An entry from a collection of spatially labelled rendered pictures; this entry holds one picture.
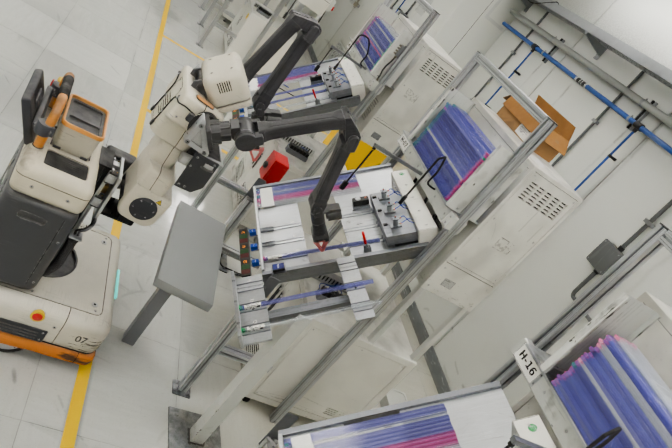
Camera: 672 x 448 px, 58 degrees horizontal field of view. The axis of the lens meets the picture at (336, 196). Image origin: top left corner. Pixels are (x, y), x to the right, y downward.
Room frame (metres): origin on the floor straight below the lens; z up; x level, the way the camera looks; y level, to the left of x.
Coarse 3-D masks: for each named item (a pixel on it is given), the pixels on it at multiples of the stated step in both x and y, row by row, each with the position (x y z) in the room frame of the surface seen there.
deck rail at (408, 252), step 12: (372, 252) 2.38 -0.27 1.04; (384, 252) 2.38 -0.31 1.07; (396, 252) 2.40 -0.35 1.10; (408, 252) 2.42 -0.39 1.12; (420, 252) 2.44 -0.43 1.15; (312, 264) 2.28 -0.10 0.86; (324, 264) 2.29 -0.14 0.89; (336, 264) 2.31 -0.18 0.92; (360, 264) 2.36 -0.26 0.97; (372, 264) 2.38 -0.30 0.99; (264, 276) 2.21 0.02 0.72; (288, 276) 2.25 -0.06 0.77; (300, 276) 2.27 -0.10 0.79; (312, 276) 2.29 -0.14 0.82
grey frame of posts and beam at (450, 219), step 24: (552, 120) 2.42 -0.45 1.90; (528, 144) 2.41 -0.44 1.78; (504, 168) 2.42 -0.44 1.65; (432, 192) 2.59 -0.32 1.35; (240, 216) 2.84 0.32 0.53; (456, 216) 2.41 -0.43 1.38; (432, 240) 2.44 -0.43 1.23; (336, 360) 2.43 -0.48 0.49; (192, 384) 2.19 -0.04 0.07; (312, 384) 2.42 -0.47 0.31; (288, 408) 2.42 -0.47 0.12
